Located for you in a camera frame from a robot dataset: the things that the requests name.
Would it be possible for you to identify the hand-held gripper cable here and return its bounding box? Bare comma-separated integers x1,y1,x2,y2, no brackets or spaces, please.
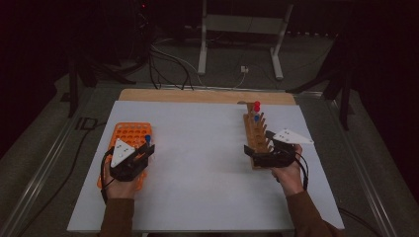
99,148,116,204
293,153,311,192

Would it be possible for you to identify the black cable bundle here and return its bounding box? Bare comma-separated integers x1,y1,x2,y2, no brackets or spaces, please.
147,40,196,92

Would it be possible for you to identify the right hand-held gripper cable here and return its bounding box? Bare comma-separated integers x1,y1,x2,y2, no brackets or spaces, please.
293,153,311,192

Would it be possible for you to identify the black tripod stand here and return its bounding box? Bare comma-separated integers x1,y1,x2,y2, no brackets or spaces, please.
286,31,355,131
66,53,136,119

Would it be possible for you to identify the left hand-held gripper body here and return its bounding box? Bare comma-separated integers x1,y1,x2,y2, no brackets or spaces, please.
109,138,150,183

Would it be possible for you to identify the wooden peg tube rack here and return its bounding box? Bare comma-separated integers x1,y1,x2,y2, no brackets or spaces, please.
237,100,275,171

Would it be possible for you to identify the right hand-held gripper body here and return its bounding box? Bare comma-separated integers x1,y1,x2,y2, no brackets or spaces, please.
251,127,315,170

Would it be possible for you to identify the dark equipment tower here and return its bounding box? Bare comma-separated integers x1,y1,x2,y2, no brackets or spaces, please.
132,0,154,65

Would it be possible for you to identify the person's left hand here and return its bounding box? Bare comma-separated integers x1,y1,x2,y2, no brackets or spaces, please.
103,160,140,200

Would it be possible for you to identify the white board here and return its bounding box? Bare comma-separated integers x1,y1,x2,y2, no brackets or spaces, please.
66,100,346,233

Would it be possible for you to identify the white cable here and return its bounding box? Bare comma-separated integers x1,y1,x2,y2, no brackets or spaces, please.
230,72,247,91

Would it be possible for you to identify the person's right hand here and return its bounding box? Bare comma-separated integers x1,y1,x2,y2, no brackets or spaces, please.
270,143,306,198

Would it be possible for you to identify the black floor cable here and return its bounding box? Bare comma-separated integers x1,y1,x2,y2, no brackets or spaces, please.
336,206,381,237
15,120,108,237

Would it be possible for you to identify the orange plastic tube rack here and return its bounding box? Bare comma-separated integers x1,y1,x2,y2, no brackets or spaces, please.
96,121,153,192

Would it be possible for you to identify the grey metal stand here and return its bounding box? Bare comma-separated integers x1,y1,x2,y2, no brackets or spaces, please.
197,0,294,81

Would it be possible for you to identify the left hand-held gripper cable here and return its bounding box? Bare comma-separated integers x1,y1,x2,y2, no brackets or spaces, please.
99,148,116,204

